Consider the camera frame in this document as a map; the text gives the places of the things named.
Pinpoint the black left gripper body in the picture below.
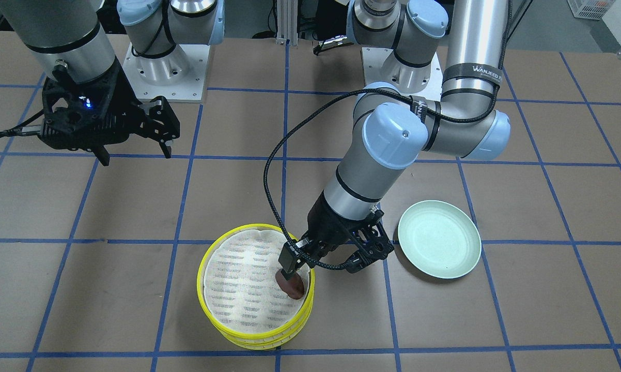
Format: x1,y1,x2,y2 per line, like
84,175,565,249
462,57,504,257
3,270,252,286
301,195,395,273

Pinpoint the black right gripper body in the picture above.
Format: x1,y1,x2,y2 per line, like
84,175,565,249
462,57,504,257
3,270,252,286
37,60,141,150

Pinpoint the brown steamed bun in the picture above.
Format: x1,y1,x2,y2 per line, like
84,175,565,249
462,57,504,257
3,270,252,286
275,270,305,300

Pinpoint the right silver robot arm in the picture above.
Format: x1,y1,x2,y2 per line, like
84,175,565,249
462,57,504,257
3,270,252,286
0,1,225,166

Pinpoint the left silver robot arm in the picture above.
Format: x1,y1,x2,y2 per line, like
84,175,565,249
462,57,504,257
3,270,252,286
275,1,512,286

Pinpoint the light green plate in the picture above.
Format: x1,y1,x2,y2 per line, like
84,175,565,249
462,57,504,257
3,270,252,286
397,200,482,280

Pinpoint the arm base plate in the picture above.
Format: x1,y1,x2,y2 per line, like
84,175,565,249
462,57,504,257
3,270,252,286
362,47,443,101
122,44,211,103

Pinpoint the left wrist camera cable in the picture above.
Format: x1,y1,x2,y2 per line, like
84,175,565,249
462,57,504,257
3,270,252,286
263,90,420,270

